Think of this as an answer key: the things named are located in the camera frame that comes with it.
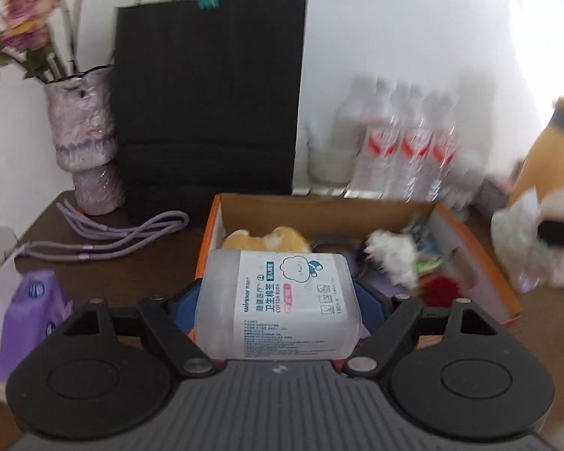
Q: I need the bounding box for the yellow thermos jug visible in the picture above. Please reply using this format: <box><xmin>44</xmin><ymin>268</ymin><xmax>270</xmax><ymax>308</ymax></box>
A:
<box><xmin>508</xmin><ymin>96</ymin><xmax>564</xmax><ymax>207</ymax></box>

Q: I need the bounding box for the translucent cotton swab box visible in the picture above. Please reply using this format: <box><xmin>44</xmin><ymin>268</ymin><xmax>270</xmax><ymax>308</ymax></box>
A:
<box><xmin>195</xmin><ymin>249</ymin><xmax>362</xmax><ymax>360</ymax></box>

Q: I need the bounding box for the translucent plastic bottle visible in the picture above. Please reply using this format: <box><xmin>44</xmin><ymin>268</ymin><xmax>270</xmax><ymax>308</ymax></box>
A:
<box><xmin>331</xmin><ymin>75</ymin><xmax>372</xmax><ymax>158</ymax></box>

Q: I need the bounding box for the mottled purple vase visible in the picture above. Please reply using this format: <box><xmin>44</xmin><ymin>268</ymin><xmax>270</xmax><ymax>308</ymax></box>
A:
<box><xmin>44</xmin><ymin>65</ymin><xmax>125</xmax><ymax>216</ymax></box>

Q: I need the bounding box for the white fluffy toy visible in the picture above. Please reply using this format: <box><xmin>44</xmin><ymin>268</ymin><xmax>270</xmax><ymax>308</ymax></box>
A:
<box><xmin>364</xmin><ymin>230</ymin><xmax>419</xmax><ymax>287</ymax></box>

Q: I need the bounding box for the yellow spotted plush toy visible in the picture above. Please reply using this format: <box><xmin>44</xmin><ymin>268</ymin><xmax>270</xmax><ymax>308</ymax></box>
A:
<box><xmin>222</xmin><ymin>226</ymin><xmax>311</xmax><ymax>253</ymax></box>

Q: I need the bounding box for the purple cable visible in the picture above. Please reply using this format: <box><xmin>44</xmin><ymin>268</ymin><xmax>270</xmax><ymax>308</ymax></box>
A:
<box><xmin>16</xmin><ymin>198</ymin><xmax>190</xmax><ymax>261</ymax></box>

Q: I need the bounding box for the black paper bag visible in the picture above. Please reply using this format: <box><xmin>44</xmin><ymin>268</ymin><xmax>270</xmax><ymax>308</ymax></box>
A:
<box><xmin>115</xmin><ymin>0</ymin><xmax>308</xmax><ymax>224</ymax></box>

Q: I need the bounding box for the clear glass cup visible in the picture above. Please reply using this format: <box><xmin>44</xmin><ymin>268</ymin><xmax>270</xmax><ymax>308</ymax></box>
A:
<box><xmin>308</xmin><ymin>124</ymin><xmax>353</xmax><ymax>186</ymax></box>

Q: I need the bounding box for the red label water bottle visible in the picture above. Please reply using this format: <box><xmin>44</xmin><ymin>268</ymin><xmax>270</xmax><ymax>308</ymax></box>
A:
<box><xmin>395</xmin><ymin>83</ymin><xmax>431</xmax><ymax>200</ymax></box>
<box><xmin>352</xmin><ymin>77</ymin><xmax>400</xmax><ymax>198</ymax></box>
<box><xmin>428</xmin><ymin>91</ymin><xmax>459</xmax><ymax>203</ymax></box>

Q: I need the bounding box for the white robot figure speaker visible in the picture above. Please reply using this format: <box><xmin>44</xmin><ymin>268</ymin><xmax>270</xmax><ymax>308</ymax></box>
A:
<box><xmin>451</xmin><ymin>150</ymin><xmax>485</xmax><ymax>210</ymax></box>

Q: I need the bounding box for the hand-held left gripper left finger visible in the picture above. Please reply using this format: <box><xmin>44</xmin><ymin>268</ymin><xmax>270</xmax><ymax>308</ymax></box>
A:
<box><xmin>56</xmin><ymin>282</ymin><xmax>215</xmax><ymax>377</ymax></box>

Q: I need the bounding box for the red orange cardboard box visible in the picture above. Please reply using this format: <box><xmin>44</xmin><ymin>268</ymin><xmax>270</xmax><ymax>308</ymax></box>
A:
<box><xmin>195</xmin><ymin>192</ymin><xmax>522</xmax><ymax>339</ymax></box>

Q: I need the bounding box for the dried pink rose bouquet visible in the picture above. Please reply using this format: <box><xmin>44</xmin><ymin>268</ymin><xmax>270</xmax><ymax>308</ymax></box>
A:
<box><xmin>0</xmin><ymin>0</ymin><xmax>109</xmax><ymax>84</ymax></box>

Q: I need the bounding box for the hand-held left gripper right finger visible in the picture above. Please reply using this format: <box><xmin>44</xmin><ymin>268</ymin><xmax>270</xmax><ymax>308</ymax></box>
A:
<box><xmin>345</xmin><ymin>282</ymin><xmax>503</xmax><ymax>377</ymax></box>

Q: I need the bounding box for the red pompom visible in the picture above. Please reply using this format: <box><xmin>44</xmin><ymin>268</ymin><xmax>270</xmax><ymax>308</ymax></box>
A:
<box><xmin>420</xmin><ymin>276</ymin><xmax>464</xmax><ymax>308</ymax></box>

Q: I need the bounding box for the blue white packet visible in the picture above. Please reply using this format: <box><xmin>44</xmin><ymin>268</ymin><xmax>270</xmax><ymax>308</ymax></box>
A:
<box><xmin>406</xmin><ymin>218</ymin><xmax>445</xmax><ymax>273</ymax></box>

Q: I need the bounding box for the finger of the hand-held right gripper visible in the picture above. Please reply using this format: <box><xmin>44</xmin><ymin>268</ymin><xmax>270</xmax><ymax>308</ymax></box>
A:
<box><xmin>538</xmin><ymin>220</ymin><xmax>564</xmax><ymax>248</ymax></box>

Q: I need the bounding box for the purple tissue pack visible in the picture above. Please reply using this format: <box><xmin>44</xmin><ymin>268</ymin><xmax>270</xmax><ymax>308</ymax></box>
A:
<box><xmin>0</xmin><ymin>223</ymin><xmax>76</xmax><ymax>386</ymax></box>

